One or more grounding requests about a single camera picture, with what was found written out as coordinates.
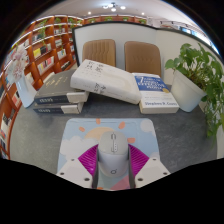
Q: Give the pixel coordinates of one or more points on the window with sheer curtains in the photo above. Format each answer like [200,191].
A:
[193,33]

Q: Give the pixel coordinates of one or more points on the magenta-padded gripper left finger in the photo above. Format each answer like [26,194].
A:
[75,171]

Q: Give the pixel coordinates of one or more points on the tan upholstered chair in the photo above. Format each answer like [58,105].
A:
[99,52]
[143,58]

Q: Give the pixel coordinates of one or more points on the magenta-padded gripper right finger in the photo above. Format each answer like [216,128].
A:
[151,171]

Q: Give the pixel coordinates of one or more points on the orange wooden bookshelf unit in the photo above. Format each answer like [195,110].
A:
[46,50]

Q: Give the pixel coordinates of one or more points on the thin dark hardcover book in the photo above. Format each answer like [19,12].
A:
[55,108]

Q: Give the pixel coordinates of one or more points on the white computer mouse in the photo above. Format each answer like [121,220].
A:
[113,151]

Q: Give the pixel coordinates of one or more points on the green plant in white pot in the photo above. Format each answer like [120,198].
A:
[186,90]

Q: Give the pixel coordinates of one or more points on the wooden wall shelf with plants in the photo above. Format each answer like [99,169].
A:
[113,19]

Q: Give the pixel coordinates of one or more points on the white vase with pink flowers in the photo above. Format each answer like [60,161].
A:
[25,90]

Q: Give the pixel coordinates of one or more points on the ceiling spotlight cluster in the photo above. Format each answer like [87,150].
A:
[113,6]

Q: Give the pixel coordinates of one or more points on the thick white book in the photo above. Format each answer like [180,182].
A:
[103,80]

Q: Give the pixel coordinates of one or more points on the pastel cartoon print mouse pad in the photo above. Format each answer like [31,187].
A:
[80,140]

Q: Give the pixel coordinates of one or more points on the blue and white book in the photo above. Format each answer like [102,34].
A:
[155,93]

